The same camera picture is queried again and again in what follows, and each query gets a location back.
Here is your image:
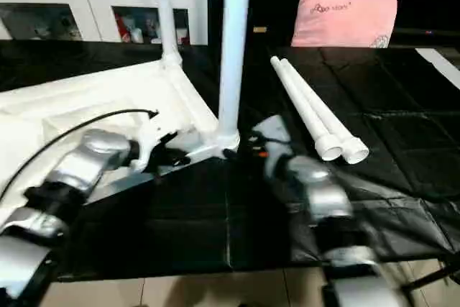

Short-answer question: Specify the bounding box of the black work mat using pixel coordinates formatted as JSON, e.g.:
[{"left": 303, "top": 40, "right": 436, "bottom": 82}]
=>
[{"left": 0, "top": 37, "right": 460, "bottom": 279}]

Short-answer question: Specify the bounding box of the pink pillow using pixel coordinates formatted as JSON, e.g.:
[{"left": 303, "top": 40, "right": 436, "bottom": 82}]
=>
[{"left": 290, "top": 0, "right": 401, "bottom": 48}]

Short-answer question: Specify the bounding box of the black metal stand leg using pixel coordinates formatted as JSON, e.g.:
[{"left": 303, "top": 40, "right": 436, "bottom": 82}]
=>
[{"left": 397, "top": 258, "right": 460, "bottom": 295}]

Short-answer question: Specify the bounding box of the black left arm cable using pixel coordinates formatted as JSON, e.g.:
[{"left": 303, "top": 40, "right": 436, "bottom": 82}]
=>
[{"left": 0, "top": 109, "right": 160, "bottom": 203}]

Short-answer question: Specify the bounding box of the white plastic table top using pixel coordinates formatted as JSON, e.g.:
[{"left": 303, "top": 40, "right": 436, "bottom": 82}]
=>
[{"left": 0, "top": 51, "right": 242, "bottom": 211}]

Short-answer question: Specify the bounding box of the white plastic table leg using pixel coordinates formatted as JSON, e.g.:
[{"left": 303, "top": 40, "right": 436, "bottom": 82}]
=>
[
  {"left": 152, "top": 0, "right": 183, "bottom": 68},
  {"left": 279, "top": 58, "right": 370, "bottom": 165},
  {"left": 215, "top": 0, "right": 253, "bottom": 152},
  {"left": 270, "top": 55, "right": 344, "bottom": 162}
]

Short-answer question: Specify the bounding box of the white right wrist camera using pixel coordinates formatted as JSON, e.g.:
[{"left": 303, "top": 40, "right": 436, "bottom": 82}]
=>
[{"left": 250, "top": 113, "right": 297, "bottom": 153}]

